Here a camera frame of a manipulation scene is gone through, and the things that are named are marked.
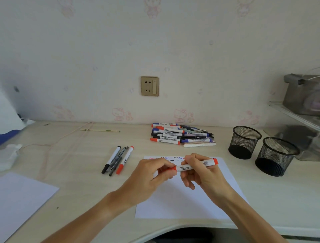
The black cap whiteboard marker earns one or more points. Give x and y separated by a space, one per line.
112 157

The person's left forearm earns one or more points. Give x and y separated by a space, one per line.
87 222

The clear slim pen black cap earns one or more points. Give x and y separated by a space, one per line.
115 167

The red-capped white marker pen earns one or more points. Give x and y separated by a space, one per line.
126 159
208 163

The light wooden table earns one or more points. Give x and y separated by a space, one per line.
75 190

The blank white paper sheet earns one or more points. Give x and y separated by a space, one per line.
20 200

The person's left hand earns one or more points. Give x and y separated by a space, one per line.
142 182

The white paper sheet with squiggles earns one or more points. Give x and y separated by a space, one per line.
175 202

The small white scrap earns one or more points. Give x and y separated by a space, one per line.
30 122

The pile of assorted pens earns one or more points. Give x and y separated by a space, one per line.
170 136

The person's right hand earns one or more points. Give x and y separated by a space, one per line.
210 180

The paper-wrapped chopsticks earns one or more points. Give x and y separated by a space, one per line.
100 130

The black mesh cup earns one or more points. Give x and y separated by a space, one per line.
243 144
275 157

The white plastic bag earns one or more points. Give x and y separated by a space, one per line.
8 117

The person's right forearm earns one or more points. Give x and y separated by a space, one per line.
250 220

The gold wall socket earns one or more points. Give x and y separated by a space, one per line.
147 86

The clear acrylic rack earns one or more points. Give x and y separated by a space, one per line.
295 114

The dark slim pen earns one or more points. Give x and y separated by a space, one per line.
121 152

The crumpled white tissue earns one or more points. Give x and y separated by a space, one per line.
7 157

